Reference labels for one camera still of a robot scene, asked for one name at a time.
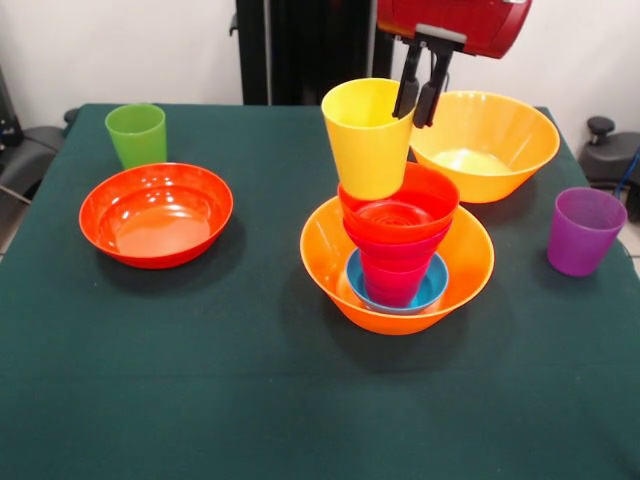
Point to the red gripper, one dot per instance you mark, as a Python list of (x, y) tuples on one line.
[(485, 25)]

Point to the yellow plastic cup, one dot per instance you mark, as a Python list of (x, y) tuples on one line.
[(367, 155)]

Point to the small red bowl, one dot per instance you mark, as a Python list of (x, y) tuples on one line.
[(430, 200)]

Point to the pink plastic bowl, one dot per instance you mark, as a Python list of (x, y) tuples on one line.
[(395, 245)]

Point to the large orange bowl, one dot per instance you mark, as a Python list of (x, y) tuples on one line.
[(490, 130), (325, 260)]

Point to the blue plastic bowl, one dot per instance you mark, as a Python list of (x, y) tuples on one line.
[(437, 285)]

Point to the pink plastic cup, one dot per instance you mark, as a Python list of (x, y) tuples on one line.
[(392, 285)]

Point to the green plastic cup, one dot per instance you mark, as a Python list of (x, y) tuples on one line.
[(135, 135)]

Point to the purple plastic cup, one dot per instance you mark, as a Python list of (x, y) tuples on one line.
[(582, 240)]

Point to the wide red bowl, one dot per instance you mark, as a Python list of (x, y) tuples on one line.
[(155, 215)]

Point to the dark green tablecloth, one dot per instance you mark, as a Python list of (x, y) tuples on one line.
[(320, 425)]

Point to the black chair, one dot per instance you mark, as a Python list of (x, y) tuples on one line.
[(25, 150)]

